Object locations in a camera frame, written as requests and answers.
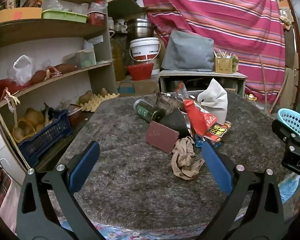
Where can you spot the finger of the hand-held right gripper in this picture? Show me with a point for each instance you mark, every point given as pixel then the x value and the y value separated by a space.
pixel 280 128

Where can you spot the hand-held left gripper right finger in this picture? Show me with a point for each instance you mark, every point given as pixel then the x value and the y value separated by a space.
pixel 215 165

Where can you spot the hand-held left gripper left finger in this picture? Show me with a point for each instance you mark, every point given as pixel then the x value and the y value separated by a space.
pixel 86 162

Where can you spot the light blue plastic basket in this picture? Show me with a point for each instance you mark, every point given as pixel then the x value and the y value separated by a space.
pixel 290 120

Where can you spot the orange yellow snack wrapper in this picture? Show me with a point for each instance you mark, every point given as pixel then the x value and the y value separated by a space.
pixel 217 131

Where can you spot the red snack packet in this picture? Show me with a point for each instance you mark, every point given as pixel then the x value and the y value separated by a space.
pixel 198 120

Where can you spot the black pouch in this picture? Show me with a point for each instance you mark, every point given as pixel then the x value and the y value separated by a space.
pixel 175 123

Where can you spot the brown glass jar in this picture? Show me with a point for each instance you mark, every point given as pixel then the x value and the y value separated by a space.
pixel 168 102

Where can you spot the dark bottle with green label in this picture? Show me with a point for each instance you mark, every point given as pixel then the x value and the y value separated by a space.
pixel 147 111

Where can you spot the blue plastic wrapper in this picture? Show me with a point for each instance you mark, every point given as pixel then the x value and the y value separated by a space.
pixel 198 141

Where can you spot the wooden stick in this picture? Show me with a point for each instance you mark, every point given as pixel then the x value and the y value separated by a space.
pixel 280 92

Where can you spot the stacked cardboard pieces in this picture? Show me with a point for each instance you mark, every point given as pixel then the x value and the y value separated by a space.
pixel 293 80

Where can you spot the red plastic cup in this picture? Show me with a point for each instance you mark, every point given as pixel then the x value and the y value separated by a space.
pixel 75 115

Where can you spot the dark blue plastic crate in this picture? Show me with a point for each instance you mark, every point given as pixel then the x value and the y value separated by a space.
pixel 45 135

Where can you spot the cardboard egg tray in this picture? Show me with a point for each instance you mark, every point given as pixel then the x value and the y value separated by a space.
pixel 95 103

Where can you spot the net bag of potatoes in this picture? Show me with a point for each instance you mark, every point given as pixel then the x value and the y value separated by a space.
pixel 32 117

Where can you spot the green leafy packet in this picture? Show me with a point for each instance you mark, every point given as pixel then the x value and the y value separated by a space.
pixel 235 63

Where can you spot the clear plastic wrapper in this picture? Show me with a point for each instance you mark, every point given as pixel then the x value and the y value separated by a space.
pixel 181 88

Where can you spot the small cardboard box with sticks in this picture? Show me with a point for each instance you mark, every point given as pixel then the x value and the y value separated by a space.
pixel 222 65

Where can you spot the floral cloth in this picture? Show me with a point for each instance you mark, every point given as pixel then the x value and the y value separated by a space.
pixel 140 233

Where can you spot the pink cloth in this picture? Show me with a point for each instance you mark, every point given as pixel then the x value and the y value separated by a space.
pixel 5 200

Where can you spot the grey low cabinet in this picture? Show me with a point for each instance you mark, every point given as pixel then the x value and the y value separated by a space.
pixel 202 74

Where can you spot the bundle of chopsticks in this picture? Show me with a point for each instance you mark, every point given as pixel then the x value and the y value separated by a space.
pixel 223 54

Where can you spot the sweet potato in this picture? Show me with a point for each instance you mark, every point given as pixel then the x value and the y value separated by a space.
pixel 37 77
pixel 65 68

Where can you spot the tan hanging bundle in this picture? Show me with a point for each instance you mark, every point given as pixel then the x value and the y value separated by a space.
pixel 286 21

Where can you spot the clear plastic container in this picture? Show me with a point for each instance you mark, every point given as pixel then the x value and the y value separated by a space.
pixel 81 58

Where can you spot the red plastic basket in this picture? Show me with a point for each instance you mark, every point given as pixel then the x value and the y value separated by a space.
pixel 140 71

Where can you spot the large yellow oil bottle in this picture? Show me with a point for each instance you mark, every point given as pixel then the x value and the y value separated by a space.
pixel 118 57

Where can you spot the red net bag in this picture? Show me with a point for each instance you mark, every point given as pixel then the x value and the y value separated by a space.
pixel 2 87

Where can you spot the white plastic bag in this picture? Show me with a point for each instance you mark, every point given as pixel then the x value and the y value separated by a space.
pixel 22 67

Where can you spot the grey cloth cover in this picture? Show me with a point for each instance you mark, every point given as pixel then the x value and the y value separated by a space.
pixel 187 50

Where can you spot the red striped cloth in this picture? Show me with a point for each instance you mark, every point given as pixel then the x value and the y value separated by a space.
pixel 227 17

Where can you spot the white plastic bucket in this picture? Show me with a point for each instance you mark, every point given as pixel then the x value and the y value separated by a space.
pixel 145 47

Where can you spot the wooden shelf unit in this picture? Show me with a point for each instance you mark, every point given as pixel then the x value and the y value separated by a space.
pixel 52 30

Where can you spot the white plastic jars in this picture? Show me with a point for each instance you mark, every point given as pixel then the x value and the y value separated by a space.
pixel 116 25

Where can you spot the steel pot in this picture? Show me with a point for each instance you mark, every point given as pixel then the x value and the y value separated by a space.
pixel 138 28

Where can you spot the small red basket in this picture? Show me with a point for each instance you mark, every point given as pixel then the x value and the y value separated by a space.
pixel 96 18

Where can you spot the green plastic tray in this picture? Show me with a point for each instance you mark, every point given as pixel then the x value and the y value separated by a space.
pixel 62 15

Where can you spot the yellow cardboard box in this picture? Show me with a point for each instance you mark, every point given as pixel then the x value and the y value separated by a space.
pixel 15 15

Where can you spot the brown wooden frame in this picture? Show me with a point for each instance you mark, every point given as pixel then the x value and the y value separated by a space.
pixel 290 42

